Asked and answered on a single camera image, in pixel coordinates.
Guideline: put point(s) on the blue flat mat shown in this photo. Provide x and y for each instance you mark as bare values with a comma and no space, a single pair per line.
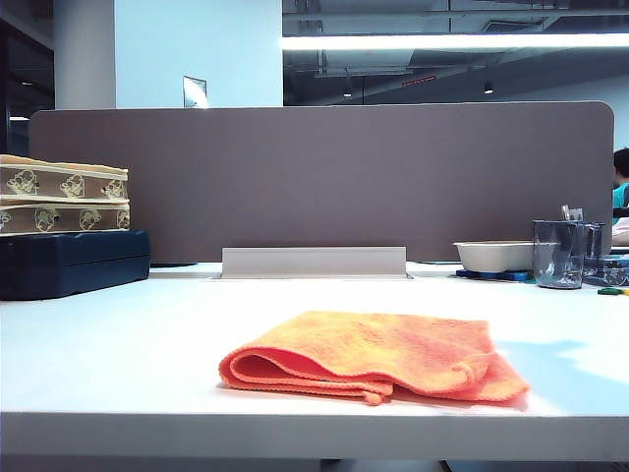
511,276

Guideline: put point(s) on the white paper bowl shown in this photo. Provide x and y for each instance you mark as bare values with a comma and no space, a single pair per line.
491,255

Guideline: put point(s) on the orange microfiber cloth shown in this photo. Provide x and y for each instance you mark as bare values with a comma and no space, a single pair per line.
383,354

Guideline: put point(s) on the clear plastic container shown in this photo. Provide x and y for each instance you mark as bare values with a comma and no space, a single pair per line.
609,273

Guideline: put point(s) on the dark blue plastic case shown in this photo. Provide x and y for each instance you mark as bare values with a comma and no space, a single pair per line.
74,265

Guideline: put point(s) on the person in teal shirt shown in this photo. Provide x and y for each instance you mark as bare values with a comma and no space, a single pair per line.
621,189

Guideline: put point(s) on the black ceiling spot lamp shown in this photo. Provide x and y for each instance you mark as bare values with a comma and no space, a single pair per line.
488,89

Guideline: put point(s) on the long ceiling light strip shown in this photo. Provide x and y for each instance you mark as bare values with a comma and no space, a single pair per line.
442,41

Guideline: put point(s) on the small framed wall sign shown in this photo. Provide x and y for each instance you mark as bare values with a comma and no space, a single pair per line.
194,91

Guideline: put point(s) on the brown desk partition panel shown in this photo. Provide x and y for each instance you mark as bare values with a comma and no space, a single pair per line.
344,172

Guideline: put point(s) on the clear grey plastic cup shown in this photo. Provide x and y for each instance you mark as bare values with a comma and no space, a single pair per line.
559,260

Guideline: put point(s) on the green letter magnet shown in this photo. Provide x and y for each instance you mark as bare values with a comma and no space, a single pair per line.
609,291

